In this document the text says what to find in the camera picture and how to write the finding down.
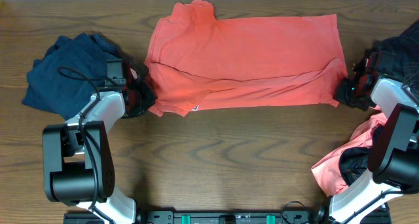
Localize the orange red t-shirt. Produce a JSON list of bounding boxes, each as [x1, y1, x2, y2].
[[145, 0, 347, 116]]

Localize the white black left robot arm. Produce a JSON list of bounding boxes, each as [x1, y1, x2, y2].
[[42, 60, 156, 224]]

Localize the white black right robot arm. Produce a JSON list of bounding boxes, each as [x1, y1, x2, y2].
[[319, 51, 418, 223]]

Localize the black patterned shirt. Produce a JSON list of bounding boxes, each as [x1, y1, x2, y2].
[[338, 20, 419, 187]]

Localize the folded navy blue pants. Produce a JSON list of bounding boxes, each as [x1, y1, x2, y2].
[[22, 33, 120, 120]]

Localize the light salmon pink shirt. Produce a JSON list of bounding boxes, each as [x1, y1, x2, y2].
[[311, 111, 387, 196]]

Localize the black base rail green buttons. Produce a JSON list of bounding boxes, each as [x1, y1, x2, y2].
[[64, 209, 392, 224]]

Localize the black coiled base cable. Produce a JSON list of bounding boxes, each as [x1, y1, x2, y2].
[[280, 200, 315, 224]]

